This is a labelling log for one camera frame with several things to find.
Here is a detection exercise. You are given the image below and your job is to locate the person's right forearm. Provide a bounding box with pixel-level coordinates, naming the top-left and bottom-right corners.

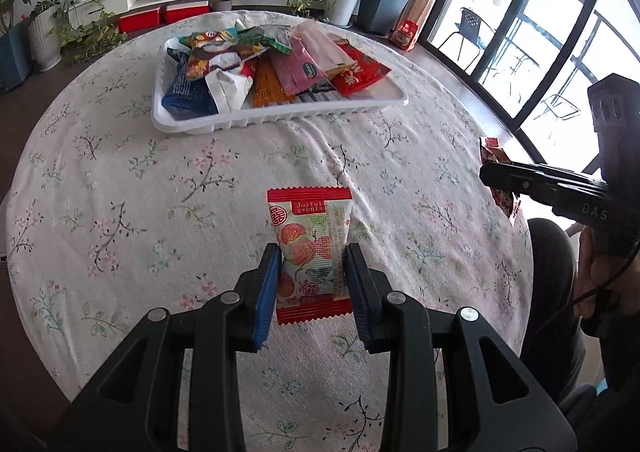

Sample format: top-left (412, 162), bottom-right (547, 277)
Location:
top-left (580, 282), bottom-right (640, 393)

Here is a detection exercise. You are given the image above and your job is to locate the black outdoor chair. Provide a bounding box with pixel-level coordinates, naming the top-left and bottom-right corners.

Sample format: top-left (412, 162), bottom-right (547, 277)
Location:
top-left (440, 7), bottom-right (488, 73)
top-left (532, 92), bottom-right (581, 133)

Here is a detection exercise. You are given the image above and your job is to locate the pink snack packet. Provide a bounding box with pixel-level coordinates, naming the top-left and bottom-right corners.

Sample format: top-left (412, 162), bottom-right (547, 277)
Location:
top-left (270, 40), bottom-right (336, 96)

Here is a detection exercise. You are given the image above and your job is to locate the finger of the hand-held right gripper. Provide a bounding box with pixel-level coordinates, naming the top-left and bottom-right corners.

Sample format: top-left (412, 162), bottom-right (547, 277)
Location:
top-left (480, 166), bottom-right (606, 206)
top-left (487, 161), bottom-right (609, 193)

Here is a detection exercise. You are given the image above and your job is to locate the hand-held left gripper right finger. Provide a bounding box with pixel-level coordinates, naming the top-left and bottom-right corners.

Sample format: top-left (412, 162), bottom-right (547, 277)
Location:
top-left (344, 242), bottom-right (577, 452)

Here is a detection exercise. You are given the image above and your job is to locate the tall plant in blue pot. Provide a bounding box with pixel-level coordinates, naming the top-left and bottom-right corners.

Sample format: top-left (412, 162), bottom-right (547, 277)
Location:
top-left (0, 0), bottom-right (33, 93)

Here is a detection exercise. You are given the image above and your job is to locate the white plastic tray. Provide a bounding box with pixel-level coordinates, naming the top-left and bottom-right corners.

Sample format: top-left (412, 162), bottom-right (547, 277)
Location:
top-left (151, 30), bottom-right (410, 135)

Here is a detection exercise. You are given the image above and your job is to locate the red patterned snack packet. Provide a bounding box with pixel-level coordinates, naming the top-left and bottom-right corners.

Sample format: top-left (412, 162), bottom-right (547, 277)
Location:
top-left (479, 136), bottom-right (522, 219)

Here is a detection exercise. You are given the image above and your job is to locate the round floral tablecloth table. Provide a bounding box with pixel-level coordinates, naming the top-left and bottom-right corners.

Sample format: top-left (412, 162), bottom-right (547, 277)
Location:
top-left (5, 10), bottom-right (533, 452)

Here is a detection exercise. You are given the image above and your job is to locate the white red striped snack packet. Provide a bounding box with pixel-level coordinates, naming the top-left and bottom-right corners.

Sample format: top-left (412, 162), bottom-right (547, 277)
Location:
top-left (289, 22), bottom-right (351, 70)

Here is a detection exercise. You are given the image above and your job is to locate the red storage box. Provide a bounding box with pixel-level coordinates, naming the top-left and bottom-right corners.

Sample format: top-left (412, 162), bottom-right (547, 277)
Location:
top-left (118, 9), bottom-right (162, 34)
top-left (164, 2), bottom-right (210, 24)

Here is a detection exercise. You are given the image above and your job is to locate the person's right hand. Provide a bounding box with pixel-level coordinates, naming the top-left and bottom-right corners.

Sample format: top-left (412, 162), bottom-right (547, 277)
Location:
top-left (575, 227), bottom-right (623, 298)

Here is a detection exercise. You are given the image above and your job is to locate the red chocolate ball bag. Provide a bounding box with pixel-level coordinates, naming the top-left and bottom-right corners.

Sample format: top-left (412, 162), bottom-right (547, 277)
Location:
top-left (327, 45), bottom-right (392, 97)

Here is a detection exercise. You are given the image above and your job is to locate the black long snack packet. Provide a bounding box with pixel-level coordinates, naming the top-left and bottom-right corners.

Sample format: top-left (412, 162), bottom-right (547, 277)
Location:
top-left (295, 80), bottom-right (341, 106)

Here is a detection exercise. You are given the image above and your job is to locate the green snack packet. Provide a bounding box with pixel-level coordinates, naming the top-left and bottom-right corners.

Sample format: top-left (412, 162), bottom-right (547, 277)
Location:
top-left (242, 26), bottom-right (293, 54)

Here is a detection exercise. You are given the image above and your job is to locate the plant in white ribbed pot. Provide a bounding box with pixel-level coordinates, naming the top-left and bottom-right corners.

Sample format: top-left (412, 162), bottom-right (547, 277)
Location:
top-left (22, 0), bottom-right (66, 72)

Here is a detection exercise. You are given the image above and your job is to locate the person's grey trouser leg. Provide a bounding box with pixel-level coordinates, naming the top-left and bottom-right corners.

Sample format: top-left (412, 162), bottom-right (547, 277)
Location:
top-left (520, 217), bottom-right (608, 433)

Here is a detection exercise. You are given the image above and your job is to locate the blue snack packet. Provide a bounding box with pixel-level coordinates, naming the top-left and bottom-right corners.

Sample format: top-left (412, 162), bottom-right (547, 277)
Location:
top-left (161, 48), bottom-right (221, 117)

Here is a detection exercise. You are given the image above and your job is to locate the panda print snack packet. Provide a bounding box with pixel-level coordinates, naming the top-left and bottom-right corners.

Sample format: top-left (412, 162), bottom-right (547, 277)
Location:
top-left (177, 27), bottom-right (271, 80)

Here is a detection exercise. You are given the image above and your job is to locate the cream snack packet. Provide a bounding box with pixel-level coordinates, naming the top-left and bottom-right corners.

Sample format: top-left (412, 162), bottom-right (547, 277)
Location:
top-left (205, 70), bottom-right (255, 113)

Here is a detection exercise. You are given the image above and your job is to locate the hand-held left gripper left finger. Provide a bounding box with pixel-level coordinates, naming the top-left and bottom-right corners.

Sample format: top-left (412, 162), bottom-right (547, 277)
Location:
top-left (47, 243), bottom-right (284, 452)

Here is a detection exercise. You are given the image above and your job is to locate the orange snack packet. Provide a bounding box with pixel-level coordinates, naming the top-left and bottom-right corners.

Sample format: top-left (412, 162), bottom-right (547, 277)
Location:
top-left (250, 57), bottom-right (298, 108)

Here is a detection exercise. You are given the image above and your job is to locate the red white fruit print packet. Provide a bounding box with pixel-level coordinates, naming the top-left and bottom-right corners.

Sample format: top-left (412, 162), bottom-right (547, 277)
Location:
top-left (266, 186), bottom-right (354, 327)

